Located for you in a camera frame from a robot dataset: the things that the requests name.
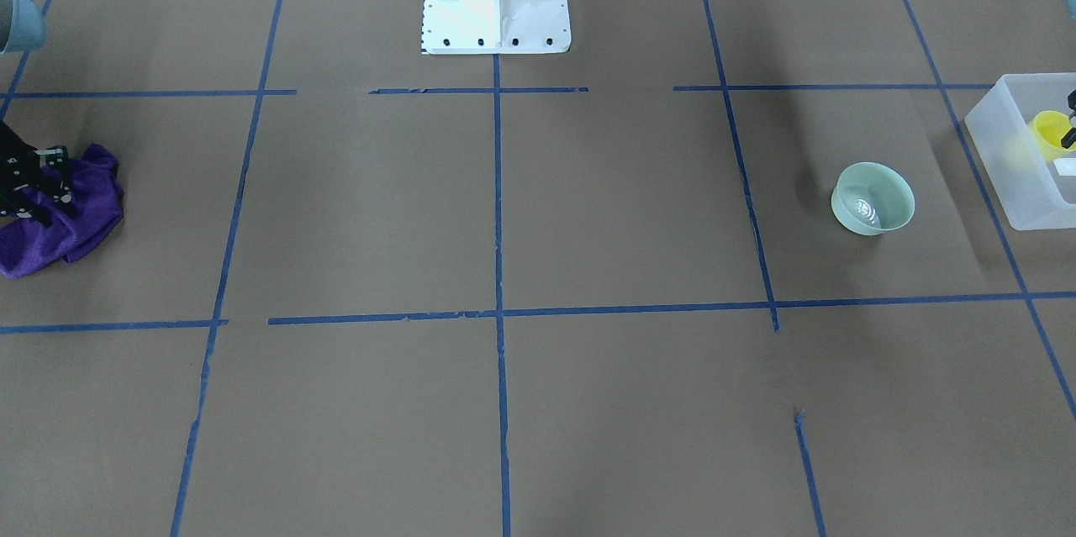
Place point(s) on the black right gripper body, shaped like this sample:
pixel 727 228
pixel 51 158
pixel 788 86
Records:
pixel 25 180

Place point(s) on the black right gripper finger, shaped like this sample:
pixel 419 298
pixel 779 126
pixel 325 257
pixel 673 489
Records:
pixel 51 175

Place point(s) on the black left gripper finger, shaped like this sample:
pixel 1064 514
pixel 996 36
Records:
pixel 1069 137

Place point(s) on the yellow plastic cup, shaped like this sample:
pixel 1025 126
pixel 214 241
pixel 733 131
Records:
pixel 1047 128

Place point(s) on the purple cloth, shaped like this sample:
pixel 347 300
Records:
pixel 28 246

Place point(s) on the mint green bowl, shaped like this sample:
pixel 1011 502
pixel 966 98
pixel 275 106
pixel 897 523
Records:
pixel 870 199

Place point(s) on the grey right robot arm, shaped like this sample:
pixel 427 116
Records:
pixel 23 30

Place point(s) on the translucent plastic storage box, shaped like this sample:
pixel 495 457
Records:
pixel 1033 194

